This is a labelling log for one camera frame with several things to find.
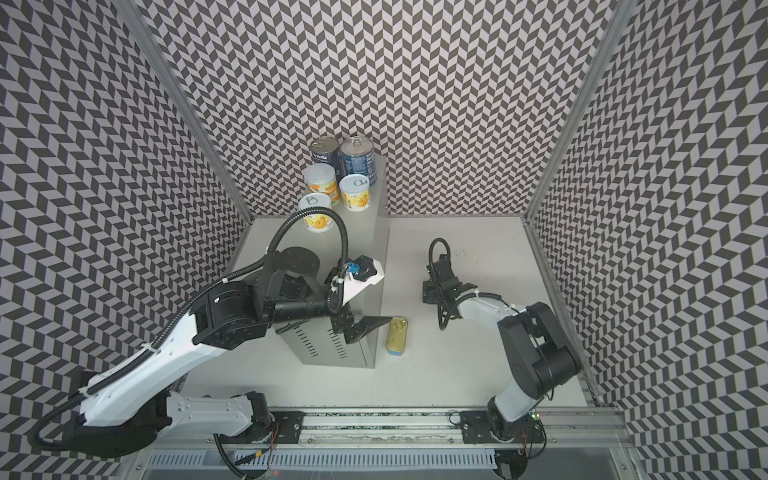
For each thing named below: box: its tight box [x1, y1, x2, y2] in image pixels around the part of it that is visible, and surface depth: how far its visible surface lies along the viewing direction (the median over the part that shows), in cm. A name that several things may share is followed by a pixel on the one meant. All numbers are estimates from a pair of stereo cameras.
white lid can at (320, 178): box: [303, 162, 340, 207], surface depth 72 cm
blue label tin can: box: [340, 136, 377, 187], surface depth 75 cm
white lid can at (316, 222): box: [298, 192, 335, 233], surface depth 69 cm
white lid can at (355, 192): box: [338, 174, 371, 213], surface depth 73 cm
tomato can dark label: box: [309, 136, 342, 181], surface depth 76 cm
